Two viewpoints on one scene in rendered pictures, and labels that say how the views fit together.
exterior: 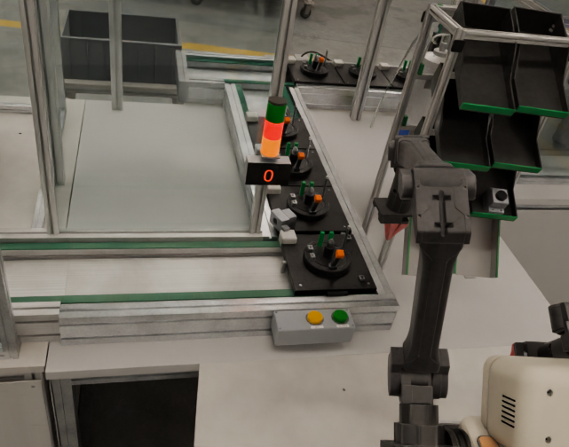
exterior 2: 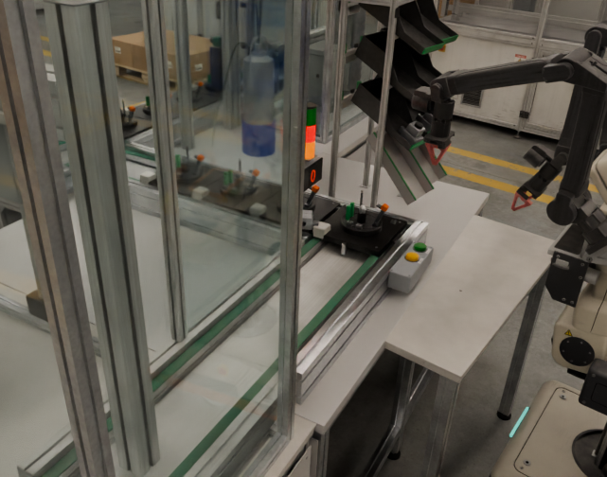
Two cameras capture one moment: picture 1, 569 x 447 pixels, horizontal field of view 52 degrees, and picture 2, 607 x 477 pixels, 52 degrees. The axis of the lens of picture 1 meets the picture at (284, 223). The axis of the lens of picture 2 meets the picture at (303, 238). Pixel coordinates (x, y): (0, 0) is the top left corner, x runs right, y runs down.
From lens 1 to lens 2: 127 cm
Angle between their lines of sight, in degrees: 37
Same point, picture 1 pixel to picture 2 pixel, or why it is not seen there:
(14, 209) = not seen: hidden behind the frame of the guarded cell
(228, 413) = (443, 347)
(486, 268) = (434, 174)
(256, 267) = (324, 263)
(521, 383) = not seen: outside the picture
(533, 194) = (355, 135)
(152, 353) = (354, 359)
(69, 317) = (306, 367)
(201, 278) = (312, 292)
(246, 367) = (407, 321)
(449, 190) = (591, 59)
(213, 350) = (378, 328)
